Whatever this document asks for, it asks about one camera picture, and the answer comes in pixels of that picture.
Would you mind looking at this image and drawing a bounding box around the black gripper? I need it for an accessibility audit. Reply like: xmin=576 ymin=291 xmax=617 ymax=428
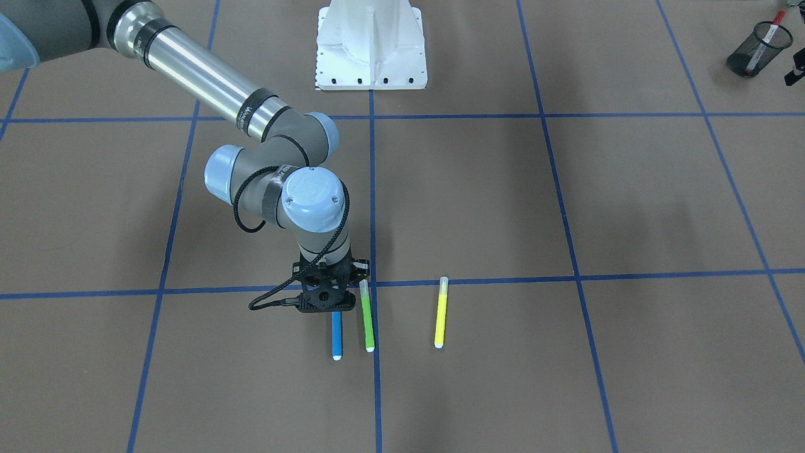
xmin=291 ymin=254 xmax=370 ymax=313

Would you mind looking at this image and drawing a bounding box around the blue marker pen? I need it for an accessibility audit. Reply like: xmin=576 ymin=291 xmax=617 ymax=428
xmin=331 ymin=311 xmax=344 ymax=361

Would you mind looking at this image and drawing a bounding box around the red and white marker pen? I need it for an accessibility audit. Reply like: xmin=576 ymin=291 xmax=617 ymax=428
xmin=745 ymin=9 xmax=787 ymax=75

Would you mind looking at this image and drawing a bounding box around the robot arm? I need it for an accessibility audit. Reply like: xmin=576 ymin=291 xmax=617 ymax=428
xmin=1 ymin=1 xmax=370 ymax=313

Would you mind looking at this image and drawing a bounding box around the green marker pen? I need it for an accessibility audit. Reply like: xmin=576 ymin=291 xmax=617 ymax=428
xmin=359 ymin=279 xmax=376 ymax=353

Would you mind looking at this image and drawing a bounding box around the black mesh pen cup near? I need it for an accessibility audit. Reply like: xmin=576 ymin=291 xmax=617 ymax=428
xmin=726 ymin=21 xmax=793 ymax=79

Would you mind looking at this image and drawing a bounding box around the yellow marker pen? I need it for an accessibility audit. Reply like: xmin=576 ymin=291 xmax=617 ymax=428
xmin=433 ymin=276 xmax=449 ymax=349

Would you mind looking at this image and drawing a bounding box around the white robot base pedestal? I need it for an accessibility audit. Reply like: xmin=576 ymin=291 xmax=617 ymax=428
xmin=314 ymin=1 xmax=428 ymax=91

